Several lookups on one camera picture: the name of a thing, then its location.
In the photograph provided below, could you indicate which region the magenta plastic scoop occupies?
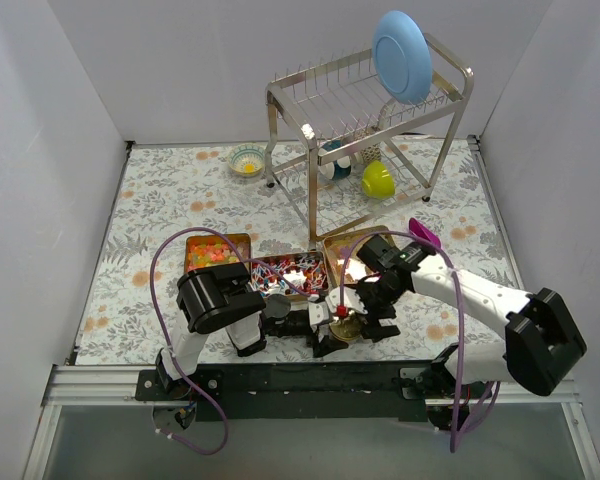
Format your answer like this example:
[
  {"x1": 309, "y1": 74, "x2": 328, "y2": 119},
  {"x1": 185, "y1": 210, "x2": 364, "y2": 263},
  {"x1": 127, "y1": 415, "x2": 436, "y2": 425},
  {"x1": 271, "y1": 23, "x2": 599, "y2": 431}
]
[{"x1": 408, "y1": 218, "x2": 441, "y2": 247}]

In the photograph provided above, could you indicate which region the floral table mat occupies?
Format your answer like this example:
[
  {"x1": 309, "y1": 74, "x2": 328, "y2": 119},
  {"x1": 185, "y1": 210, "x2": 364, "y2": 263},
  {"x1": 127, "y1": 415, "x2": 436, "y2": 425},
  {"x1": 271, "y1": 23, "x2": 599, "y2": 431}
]
[{"x1": 76, "y1": 139, "x2": 518, "y2": 366}]

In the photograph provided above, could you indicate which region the tin of lollipops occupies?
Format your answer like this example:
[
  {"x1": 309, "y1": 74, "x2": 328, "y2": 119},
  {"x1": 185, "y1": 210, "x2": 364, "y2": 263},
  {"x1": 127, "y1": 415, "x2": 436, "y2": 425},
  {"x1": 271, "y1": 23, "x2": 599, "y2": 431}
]
[{"x1": 251, "y1": 251, "x2": 329, "y2": 299}]

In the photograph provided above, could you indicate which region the blue plate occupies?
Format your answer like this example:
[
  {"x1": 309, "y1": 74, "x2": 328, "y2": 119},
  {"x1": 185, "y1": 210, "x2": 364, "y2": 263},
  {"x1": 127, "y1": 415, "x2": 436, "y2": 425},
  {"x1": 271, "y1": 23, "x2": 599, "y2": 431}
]
[{"x1": 372, "y1": 10, "x2": 433, "y2": 105}]

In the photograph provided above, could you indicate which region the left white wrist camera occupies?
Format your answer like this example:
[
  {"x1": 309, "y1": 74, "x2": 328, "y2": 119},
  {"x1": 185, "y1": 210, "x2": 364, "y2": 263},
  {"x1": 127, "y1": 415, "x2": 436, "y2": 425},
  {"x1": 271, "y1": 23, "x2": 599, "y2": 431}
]
[{"x1": 307, "y1": 301, "x2": 332, "y2": 332}]

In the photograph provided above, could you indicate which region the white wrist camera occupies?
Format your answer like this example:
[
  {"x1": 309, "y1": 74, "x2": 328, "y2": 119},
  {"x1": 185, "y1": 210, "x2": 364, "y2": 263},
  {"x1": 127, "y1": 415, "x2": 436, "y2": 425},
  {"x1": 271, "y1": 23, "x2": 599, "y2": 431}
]
[
  {"x1": 325, "y1": 286, "x2": 367, "y2": 318},
  {"x1": 307, "y1": 301, "x2": 332, "y2": 332}
]

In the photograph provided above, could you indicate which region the tin of gummy candies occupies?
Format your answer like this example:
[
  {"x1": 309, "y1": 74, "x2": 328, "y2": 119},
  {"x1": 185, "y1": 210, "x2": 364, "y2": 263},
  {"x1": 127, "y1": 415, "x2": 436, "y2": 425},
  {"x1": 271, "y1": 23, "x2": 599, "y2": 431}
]
[{"x1": 184, "y1": 233, "x2": 251, "y2": 273}]

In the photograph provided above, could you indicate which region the lime green bowl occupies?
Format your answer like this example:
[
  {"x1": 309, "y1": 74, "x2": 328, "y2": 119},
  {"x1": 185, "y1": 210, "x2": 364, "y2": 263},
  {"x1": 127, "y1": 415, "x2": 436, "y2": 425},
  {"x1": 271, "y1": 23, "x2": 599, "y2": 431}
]
[{"x1": 361, "y1": 160, "x2": 396, "y2": 200}]

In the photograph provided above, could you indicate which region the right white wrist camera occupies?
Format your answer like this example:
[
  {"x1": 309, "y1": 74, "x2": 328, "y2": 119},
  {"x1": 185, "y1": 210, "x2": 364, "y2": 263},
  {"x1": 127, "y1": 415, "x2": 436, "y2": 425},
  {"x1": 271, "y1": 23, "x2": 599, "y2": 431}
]
[{"x1": 325, "y1": 286, "x2": 367, "y2": 318}]

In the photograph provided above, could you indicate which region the round wooden jar lid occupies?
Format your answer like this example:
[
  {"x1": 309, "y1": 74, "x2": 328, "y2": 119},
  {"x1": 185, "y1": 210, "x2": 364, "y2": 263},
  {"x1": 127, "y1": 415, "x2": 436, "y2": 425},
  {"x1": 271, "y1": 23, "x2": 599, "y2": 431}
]
[{"x1": 329, "y1": 317, "x2": 364, "y2": 342}]

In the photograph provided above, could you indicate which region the teal white bowl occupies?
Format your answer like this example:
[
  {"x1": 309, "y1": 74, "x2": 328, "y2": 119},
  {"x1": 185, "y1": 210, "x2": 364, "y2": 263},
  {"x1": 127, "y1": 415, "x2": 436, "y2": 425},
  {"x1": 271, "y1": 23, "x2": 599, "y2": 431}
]
[{"x1": 318, "y1": 140, "x2": 351, "y2": 181}]

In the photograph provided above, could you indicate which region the steel dish rack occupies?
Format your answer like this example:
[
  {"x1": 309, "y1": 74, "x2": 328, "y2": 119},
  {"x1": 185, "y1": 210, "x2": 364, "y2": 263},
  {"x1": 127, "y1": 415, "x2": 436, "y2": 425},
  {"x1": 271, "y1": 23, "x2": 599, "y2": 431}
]
[{"x1": 265, "y1": 34, "x2": 475, "y2": 244}]

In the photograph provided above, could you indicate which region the patterned cup in rack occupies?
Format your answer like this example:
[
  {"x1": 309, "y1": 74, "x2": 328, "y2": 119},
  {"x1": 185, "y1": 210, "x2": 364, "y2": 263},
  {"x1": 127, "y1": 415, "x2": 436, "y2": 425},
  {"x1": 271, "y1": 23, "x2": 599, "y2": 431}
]
[{"x1": 355, "y1": 125, "x2": 381, "y2": 164}]

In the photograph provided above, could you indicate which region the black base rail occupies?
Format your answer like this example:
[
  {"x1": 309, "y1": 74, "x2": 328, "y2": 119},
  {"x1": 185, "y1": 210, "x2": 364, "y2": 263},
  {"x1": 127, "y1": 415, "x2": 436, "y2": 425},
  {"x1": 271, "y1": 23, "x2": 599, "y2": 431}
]
[{"x1": 134, "y1": 359, "x2": 496, "y2": 420}]

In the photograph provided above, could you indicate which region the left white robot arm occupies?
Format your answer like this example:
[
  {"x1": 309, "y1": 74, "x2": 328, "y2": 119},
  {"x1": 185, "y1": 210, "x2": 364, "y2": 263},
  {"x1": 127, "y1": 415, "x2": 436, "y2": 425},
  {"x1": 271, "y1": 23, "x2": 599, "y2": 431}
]
[{"x1": 150, "y1": 263, "x2": 348, "y2": 400}]

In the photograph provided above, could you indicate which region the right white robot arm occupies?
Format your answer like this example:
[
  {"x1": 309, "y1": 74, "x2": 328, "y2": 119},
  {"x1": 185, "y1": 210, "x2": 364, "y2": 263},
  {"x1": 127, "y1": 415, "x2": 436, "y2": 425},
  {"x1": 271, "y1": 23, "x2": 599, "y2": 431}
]
[{"x1": 355, "y1": 234, "x2": 587, "y2": 398}]

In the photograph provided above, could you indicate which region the tin of popsicle candies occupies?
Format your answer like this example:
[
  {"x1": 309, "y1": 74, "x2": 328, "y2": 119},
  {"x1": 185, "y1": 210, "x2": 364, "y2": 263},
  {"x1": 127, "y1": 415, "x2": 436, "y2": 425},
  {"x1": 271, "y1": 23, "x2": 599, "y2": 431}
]
[{"x1": 323, "y1": 225, "x2": 388, "y2": 287}]

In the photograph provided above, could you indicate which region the patterned small bowl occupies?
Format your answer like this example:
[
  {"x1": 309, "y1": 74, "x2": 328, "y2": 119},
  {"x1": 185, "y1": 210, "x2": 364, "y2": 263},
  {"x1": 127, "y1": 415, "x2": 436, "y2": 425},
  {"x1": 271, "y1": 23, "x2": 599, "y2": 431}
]
[{"x1": 227, "y1": 143, "x2": 265, "y2": 177}]

